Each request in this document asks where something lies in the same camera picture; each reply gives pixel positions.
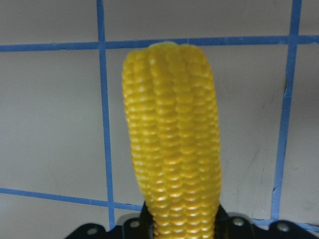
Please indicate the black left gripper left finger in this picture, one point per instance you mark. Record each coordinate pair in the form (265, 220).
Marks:
(146, 223)

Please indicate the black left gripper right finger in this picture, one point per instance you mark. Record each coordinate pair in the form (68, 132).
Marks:
(220, 223)

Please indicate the yellow corn cob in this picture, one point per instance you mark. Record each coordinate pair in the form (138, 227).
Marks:
(172, 116)

